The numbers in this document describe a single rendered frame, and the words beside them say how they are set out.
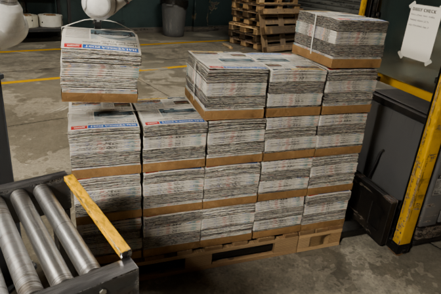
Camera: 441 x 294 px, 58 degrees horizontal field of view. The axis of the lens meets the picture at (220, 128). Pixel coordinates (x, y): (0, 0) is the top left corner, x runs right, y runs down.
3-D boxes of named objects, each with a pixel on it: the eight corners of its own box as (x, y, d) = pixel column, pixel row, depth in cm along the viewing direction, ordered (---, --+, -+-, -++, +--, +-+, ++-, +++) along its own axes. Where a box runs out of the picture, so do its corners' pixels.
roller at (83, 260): (42, 197, 128) (51, 185, 128) (98, 291, 94) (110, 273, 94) (28, 192, 125) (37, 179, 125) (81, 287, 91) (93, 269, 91)
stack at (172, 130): (77, 241, 221) (67, 98, 190) (267, 214, 260) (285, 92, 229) (79, 293, 188) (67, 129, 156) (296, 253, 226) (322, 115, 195)
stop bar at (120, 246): (74, 178, 129) (73, 172, 128) (133, 255, 98) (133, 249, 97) (63, 180, 127) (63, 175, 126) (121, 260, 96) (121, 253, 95)
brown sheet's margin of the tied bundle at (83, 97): (63, 81, 165) (62, 71, 163) (134, 83, 174) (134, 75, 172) (61, 102, 153) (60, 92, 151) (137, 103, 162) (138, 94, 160)
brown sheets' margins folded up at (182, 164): (76, 220, 216) (70, 133, 197) (270, 195, 254) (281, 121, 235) (77, 268, 182) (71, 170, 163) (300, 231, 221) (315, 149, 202)
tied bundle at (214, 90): (184, 95, 209) (186, 51, 201) (236, 94, 218) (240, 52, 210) (203, 121, 176) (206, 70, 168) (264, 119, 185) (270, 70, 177)
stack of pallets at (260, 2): (267, 39, 924) (274, -22, 875) (299, 46, 860) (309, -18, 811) (224, 42, 840) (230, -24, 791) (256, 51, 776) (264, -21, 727)
